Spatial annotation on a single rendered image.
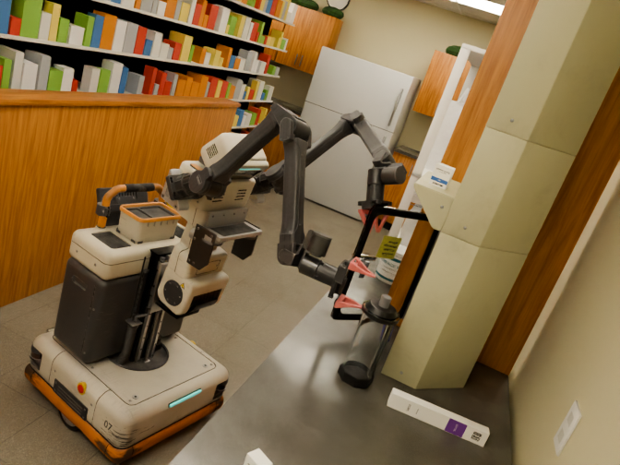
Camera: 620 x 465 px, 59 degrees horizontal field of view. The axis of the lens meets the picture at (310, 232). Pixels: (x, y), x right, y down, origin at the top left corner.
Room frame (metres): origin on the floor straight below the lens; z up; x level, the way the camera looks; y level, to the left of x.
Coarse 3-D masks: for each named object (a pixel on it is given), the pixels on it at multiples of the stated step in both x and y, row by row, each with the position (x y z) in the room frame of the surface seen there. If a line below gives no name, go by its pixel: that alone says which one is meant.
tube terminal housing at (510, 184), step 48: (480, 144) 1.45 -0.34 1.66; (528, 144) 1.42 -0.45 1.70; (480, 192) 1.43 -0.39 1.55; (528, 192) 1.46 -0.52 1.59; (480, 240) 1.42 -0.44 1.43; (528, 240) 1.51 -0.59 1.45; (432, 288) 1.44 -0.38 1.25; (480, 288) 1.46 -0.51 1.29; (432, 336) 1.42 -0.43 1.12; (480, 336) 1.51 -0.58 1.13; (432, 384) 1.45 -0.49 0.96
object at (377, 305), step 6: (384, 294) 1.38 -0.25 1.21; (372, 300) 1.38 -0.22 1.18; (378, 300) 1.40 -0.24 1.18; (384, 300) 1.36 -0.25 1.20; (390, 300) 1.36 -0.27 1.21; (366, 306) 1.36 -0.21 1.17; (372, 306) 1.35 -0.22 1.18; (378, 306) 1.36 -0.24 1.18; (384, 306) 1.36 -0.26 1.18; (390, 306) 1.38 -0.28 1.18; (372, 312) 1.33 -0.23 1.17; (378, 312) 1.33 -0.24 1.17; (384, 312) 1.33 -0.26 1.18; (390, 312) 1.35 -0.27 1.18; (396, 312) 1.37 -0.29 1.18; (390, 318) 1.33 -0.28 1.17
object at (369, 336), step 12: (360, 324) 1.36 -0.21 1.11; (372, 324) 1.33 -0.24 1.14; (384, 324) 1.32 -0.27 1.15; (396, 324) 1.34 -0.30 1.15; (360, 336) 1.34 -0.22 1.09; (372, 336) 1.33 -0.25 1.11; (384, 336) 1.33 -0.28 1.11; (360, 348) 1.33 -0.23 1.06; (372, 348) 1.33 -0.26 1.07; (348, 360) 1.35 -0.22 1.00; (360, 360) 1.33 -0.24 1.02; (372, 360) 1.33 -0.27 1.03; (348, 372) 1.33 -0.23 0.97; (360, 372) 1.33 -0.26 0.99; (372, 372) 1.34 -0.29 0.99
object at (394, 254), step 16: (384, 224) 1.61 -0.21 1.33; (400, 224) 1.65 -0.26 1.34; (416, 224) 1.69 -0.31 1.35; (368, 240) 1.59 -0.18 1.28; (384, 240) 1.63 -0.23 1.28; (400, 240) 1.66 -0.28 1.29; (416, 240) 1.70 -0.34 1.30; (352, 256) 1.58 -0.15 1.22; (368, 256) 1.60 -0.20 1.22; (384, 256) 1.64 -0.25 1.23; (400, 256) 1.68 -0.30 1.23; (416, 256) 1.72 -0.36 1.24; (384, 272) 1.65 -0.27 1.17; (400, 272) 1.70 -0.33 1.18; (352, 288) 1.60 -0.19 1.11; (368, 288) 1.63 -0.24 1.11; (384, 288) 1.67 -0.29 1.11; (400, 288) 1.71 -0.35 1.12; (400, 304) 1.73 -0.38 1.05
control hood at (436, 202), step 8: (424, 176) 1.63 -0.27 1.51; (416, 184) 1.47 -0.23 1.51; (424, 184) 1.51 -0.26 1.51; (456, 184) 1.70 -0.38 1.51; (416, 192) 1.47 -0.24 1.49; (424, 192) 1.46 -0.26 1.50; (432, 192) 1.46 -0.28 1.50; (440, 192) 1.46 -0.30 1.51; (448, 192) 1.51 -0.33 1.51; (456, 192) 1.55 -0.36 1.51; (424, 200) 1.46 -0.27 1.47; (432, 200) 1.46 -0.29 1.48; (440, 200) 1.45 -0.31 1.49; (448, 200) 1.45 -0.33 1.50; (424, 208) 1.46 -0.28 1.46; (432, 208) 1.46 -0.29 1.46; (440, 208) 1.45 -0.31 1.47; (448, 208) 1.45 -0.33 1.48; (432, 216) 1.45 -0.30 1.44; (440, 216) 1.45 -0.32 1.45; (432, 224) 1.45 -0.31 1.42; (440, 224) 1.45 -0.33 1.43
